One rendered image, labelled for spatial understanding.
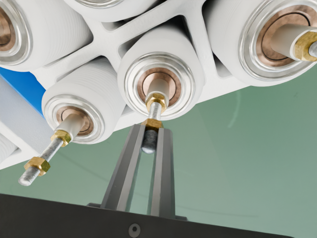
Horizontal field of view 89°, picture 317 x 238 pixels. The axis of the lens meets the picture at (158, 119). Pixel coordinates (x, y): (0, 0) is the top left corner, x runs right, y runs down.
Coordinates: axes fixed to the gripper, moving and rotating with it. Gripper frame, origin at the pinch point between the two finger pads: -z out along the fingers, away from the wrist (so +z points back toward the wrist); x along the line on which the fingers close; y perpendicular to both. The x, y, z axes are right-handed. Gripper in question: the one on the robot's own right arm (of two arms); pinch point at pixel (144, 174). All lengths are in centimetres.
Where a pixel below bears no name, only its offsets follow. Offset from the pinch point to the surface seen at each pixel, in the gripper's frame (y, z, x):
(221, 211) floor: 71, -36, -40
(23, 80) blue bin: 11.1, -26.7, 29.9
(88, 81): 1.8, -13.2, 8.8
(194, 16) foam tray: -6.7, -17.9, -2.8
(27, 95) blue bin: 13.4, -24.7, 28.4
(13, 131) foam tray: 18.4, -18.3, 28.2
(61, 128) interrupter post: 5.3, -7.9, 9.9
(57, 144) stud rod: 6.1, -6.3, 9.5
